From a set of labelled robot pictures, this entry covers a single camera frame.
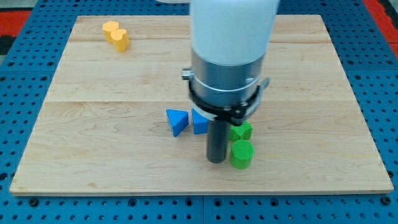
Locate blue triangular prism block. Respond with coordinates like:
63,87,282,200
166,109,189,137

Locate green star block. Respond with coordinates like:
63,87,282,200
229,121,253,142

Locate wooden board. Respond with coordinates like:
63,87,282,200
9,15,394,196

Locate yellow heart block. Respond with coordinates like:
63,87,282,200
110,29,129,52

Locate blue cube block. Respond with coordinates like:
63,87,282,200
191,109,208,135

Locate yellow hexagon block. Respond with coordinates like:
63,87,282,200
102,21,119,43

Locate black clamp ring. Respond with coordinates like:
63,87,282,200
188,78,271,127

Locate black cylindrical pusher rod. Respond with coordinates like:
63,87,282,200
206,121,230,164

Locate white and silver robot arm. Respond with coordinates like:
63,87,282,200
189,0,280,108

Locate green cylinder block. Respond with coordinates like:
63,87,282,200
229,140,254,169

